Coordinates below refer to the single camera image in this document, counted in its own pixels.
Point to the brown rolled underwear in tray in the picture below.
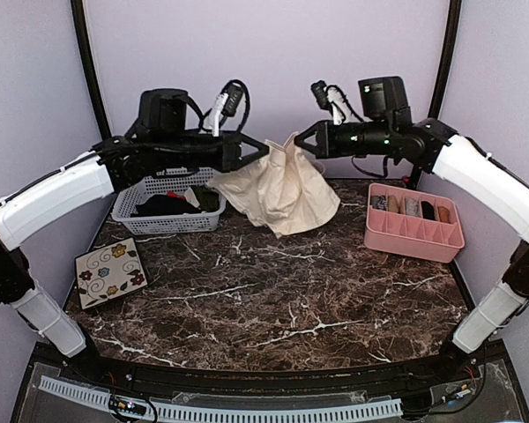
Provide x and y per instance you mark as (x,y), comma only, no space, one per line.
(444,214)

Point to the grey rolled underwear in tray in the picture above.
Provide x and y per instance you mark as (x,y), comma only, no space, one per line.
(379,202)

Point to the floral square tile coaster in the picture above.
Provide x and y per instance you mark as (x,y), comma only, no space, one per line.
(109,273)

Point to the black front table rail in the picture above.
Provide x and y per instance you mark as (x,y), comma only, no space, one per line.
(140,372)

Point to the white plastic laundry basket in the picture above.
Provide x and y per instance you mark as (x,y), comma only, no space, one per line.
(178,181)

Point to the right black frame post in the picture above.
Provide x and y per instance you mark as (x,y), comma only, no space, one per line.
(446,57)

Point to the red garment in basket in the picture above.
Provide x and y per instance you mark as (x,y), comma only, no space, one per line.
(173,194)

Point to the left black frame post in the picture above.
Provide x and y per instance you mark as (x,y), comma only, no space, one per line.
(87,64)

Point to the small white garment in basket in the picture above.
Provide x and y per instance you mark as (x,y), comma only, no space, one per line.
(191,197)

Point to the black frame post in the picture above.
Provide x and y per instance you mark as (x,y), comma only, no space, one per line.
(87,64)
(446,57)

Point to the tan rolled underwear in tray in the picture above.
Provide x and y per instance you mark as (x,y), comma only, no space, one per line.
(393,204)

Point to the olive green garment in basket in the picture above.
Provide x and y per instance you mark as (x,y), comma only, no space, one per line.
(208,198)

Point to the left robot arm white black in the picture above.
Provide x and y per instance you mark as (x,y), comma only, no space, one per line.
(109,167)

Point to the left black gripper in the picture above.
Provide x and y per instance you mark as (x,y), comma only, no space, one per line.
(225,152)

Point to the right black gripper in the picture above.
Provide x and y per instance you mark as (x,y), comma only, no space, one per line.
(330,145)

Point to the white slotted cable duct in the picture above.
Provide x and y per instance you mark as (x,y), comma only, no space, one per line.
(210,408)

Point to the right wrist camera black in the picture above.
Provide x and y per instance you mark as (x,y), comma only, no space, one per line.
(384,98)

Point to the cream cotton boxer underwear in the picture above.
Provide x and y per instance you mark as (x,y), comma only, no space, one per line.
(282,191)

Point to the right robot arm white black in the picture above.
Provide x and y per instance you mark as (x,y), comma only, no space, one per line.
(435,148)

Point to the black garment in basket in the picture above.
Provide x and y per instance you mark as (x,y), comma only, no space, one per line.
(162,205)

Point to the black rolled underwear in tray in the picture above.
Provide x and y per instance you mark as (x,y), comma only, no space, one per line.
(428,210)

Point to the pink divided organizer tray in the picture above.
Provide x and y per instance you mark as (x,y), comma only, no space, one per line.
(404,235)

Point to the light grey rolled underwear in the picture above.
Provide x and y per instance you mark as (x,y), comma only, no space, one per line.
(412,207)

